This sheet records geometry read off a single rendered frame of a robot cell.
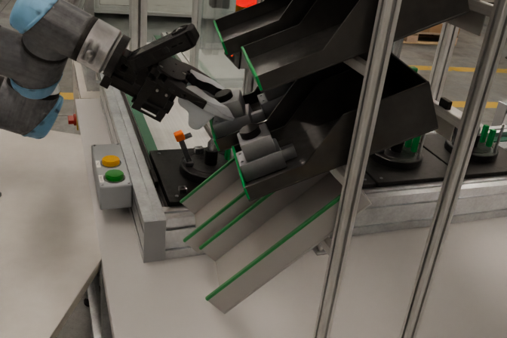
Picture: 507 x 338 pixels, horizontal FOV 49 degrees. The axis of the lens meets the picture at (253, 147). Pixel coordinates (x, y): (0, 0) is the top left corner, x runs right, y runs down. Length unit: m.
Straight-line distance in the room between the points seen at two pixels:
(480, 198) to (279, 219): 0.71
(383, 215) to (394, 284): 0.19
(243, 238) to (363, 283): 0.34
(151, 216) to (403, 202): 0.59
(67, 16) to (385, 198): 0.81
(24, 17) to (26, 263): 0.53
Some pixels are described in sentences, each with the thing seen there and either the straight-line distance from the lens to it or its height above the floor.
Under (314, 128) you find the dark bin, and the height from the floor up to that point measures 1.24.
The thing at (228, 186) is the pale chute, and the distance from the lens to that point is 1.08.
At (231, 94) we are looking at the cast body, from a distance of 0.91.
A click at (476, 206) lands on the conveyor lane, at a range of 1.53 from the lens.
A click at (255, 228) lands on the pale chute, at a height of 1.06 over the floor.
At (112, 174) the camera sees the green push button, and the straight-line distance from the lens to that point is 1.27.
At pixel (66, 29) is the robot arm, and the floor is 1.36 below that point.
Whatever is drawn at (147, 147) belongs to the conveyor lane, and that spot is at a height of 0.95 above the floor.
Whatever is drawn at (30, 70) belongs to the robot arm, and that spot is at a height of 1.28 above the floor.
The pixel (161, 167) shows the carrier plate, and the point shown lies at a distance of 1.31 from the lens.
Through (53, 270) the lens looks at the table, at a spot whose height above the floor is 0.86.
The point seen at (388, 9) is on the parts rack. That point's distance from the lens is 0.69.
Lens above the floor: 1.59
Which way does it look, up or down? 26 degrees down
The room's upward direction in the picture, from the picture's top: 6 degrees clockwise
